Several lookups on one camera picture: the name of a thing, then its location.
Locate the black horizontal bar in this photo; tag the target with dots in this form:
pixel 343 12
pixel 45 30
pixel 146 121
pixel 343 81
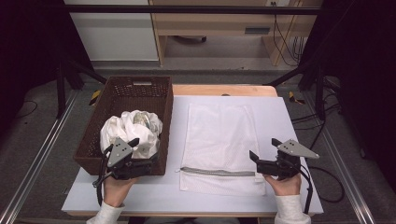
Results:
pixel 186 9

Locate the white cabinet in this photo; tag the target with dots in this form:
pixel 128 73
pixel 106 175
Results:
pixel 115 34

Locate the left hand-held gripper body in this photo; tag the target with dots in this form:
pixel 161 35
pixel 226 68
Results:
pixel 120 152

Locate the black curtain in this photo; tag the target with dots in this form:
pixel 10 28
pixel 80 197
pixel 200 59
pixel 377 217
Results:
pixel 28 46
pixel 361 62

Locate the yellow black tape piece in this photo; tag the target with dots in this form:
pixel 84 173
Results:
pixel 95 97
pixel 294 98

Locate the brown wicker basket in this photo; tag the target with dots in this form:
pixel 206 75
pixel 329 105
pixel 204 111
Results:
pixel 137 99

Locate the white table board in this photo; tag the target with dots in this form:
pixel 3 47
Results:
pixel 280 112

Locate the person's right hand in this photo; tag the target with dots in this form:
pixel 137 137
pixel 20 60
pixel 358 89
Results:
pixel 285 186

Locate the aluminium floor rail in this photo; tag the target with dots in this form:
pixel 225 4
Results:
pixel 37 155
pixel 342 165

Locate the person's left hand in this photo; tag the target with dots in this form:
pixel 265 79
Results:
pixel 116 189

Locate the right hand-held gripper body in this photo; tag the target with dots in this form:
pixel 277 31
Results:
pixel 295 149

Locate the white garment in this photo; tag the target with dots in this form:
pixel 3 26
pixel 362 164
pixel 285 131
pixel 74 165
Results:
pixel 124 124

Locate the black metal stand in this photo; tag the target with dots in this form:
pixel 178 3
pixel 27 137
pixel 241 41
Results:
pixel 320 93
pixel 60 90

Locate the white mesh laundry bag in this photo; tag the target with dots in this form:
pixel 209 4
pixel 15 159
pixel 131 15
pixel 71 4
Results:
pixel 218 140

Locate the wooden table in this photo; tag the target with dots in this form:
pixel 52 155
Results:
pixel 218 90

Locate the light wooden desk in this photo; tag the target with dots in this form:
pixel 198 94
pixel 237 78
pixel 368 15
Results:
pixel 214 21

